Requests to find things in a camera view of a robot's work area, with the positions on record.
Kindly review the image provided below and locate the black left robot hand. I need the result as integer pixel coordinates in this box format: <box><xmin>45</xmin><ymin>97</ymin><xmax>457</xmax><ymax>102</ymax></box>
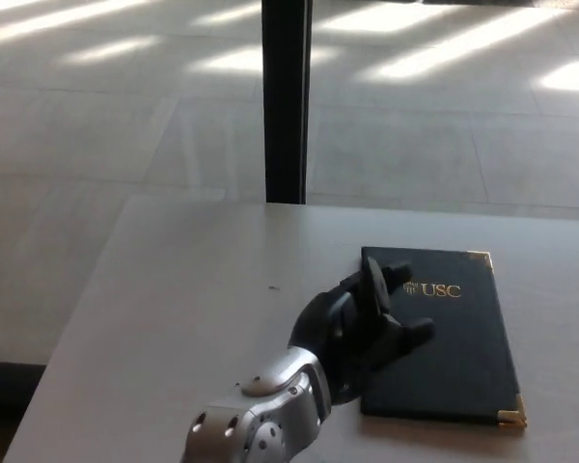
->
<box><xmin>289</xmin><ymin>257</ymin><xmax>436</xmax><ymax>405</ymax></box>

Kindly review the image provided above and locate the dark blue USC diary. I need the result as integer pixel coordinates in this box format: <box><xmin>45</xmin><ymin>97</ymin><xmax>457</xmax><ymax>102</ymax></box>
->
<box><xmin>358</xmin><ymin>246</ymin><xmax>529</xmax><ymax>429</ymax></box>

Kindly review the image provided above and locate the black vertical pillar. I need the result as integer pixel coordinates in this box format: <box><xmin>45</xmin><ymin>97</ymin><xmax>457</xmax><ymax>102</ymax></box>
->
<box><xmin>260</xmin><ymin>0</ymin><xmax>314</xmax><ymax>205</ymax></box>

